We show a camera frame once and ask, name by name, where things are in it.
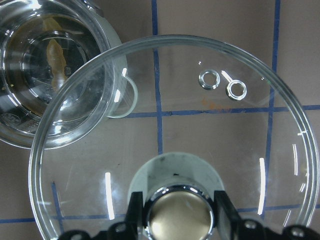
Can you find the pale green cooking pot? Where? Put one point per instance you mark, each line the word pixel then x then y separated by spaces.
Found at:
pixel 42 44

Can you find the yellow corn cob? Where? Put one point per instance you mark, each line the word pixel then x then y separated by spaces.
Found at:
pixel 55 55

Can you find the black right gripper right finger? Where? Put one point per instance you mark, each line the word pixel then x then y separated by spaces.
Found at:
pixel 231 226

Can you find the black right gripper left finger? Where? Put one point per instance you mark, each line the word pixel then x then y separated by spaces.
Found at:
pixel 128 229

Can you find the glass pot lid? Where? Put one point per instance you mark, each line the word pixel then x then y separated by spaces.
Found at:
pixel 209 117

